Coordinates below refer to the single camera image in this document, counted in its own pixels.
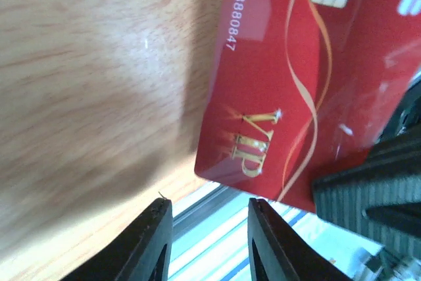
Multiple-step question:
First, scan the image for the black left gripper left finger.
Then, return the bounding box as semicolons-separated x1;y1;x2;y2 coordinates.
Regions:
63;197;173;280

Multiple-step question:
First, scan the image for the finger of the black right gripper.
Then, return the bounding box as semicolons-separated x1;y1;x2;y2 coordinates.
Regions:
312;126;420;258

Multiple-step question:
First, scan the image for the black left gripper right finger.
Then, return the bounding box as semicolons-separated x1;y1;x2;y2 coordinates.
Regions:
247;198;350;281

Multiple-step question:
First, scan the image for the red VIP card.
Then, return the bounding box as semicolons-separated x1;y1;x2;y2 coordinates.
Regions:
195;0;420;212

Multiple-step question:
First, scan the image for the aluminium front rail frame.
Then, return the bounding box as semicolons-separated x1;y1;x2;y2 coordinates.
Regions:
168;182;381;280

